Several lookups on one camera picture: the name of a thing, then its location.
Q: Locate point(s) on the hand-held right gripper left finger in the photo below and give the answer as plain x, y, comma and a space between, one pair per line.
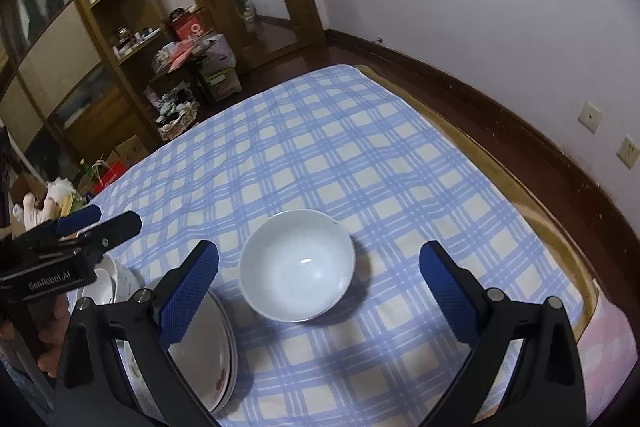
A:
187, 294

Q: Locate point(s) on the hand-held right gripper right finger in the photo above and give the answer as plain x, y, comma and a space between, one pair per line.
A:
447, 294

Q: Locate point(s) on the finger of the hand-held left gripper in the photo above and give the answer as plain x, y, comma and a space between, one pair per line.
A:
120, 227
77, 219

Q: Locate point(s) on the white cherry print plate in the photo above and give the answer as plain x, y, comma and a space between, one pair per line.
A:
236, 359
232, 357
200, 357

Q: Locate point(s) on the large white printed bowl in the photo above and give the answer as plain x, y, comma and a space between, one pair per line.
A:
295, 267

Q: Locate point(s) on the person's left hand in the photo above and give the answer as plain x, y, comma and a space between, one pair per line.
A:
50, 332

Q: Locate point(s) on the cream plush doll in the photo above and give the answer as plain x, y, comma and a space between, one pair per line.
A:
32, 212

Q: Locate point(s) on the red paper bag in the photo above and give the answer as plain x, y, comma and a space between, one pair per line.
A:
112, 178

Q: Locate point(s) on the green bottle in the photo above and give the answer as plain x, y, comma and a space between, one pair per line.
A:
83, 169

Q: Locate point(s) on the brown cardboard box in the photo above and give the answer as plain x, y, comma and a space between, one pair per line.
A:
130, 149
25, 187

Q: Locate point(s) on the wicker basket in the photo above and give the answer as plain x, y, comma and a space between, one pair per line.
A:
177, 127

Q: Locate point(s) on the tan bed mat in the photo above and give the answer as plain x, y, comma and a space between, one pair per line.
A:
550, 232

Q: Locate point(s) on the small dark table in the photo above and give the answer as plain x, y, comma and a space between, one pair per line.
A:
170, 84

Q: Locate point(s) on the wooden wardrobe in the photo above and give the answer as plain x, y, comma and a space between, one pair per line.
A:
50, 57

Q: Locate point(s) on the pink bedsheet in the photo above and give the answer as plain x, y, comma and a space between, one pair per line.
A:
610, 357

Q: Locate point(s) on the clear plastic storage box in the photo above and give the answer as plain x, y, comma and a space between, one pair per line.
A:
220, 82

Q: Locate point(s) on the blue plaid bed cloth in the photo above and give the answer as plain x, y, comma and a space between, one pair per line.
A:
350, 147

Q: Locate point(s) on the pink papers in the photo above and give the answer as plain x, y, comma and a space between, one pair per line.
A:
182, 56

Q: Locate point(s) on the red box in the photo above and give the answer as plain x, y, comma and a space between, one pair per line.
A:
190, 29

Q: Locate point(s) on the white wall socket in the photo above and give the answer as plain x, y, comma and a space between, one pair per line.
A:
590, 117
630, 152

